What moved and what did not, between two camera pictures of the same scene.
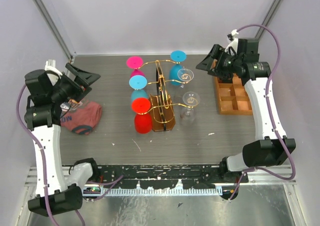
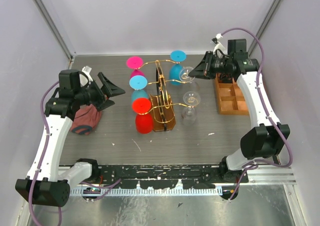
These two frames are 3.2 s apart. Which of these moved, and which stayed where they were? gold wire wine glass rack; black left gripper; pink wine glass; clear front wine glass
Moved: black left gripper
Stayed: pink wine glass; clear front wine glass; gold wire wine glass rack
